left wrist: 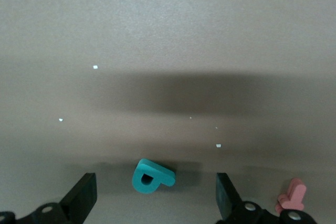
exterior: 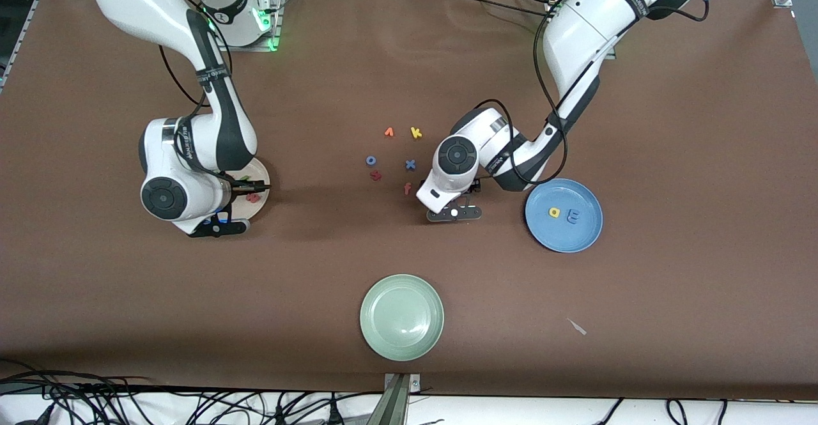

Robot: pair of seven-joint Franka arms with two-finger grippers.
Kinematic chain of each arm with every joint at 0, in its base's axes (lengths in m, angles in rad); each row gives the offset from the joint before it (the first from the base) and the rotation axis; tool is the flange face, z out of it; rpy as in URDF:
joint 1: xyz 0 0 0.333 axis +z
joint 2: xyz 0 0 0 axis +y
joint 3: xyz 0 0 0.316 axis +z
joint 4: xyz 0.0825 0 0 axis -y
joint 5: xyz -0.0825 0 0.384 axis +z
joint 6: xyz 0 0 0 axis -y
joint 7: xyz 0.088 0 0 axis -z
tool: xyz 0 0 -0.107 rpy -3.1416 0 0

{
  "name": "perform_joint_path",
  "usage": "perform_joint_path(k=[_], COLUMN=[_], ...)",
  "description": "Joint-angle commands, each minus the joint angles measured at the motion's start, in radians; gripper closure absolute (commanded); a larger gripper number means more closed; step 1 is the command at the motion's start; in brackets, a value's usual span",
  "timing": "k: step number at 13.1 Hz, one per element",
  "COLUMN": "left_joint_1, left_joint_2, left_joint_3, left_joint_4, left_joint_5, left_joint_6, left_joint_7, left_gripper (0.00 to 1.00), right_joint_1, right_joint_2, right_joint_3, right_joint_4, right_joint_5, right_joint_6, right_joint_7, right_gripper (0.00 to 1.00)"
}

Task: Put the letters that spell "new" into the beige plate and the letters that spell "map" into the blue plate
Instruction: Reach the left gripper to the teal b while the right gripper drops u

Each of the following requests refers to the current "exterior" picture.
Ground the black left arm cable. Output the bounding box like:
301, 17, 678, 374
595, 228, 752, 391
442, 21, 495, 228
470, 0, 710, 189

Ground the metal table edge bracket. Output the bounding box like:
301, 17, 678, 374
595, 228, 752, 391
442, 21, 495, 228
367, 373, 421, 425

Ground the blue round plate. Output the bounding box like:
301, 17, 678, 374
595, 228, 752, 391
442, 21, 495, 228
525, 178, 603, 253

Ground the pale green round plate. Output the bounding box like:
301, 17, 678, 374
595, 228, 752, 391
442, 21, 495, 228
359, 274, 445, 362

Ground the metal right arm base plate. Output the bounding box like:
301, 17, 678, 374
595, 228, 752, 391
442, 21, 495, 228
243, 0, 284, 52

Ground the black floor cable tangle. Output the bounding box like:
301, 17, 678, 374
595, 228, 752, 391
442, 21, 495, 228
0, 360, 384, 425

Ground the brown table cover sheet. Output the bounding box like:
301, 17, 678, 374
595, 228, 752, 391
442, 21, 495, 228
0, 0, 818, 401

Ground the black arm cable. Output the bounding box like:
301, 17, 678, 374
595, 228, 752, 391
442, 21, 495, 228
470, 0, 710, 189
158, 0, 269, 189

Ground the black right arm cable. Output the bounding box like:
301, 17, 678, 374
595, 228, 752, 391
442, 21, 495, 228
158, 0, 269, 189

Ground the beige round plate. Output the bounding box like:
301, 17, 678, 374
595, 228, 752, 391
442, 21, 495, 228
227, 157, 271, 221

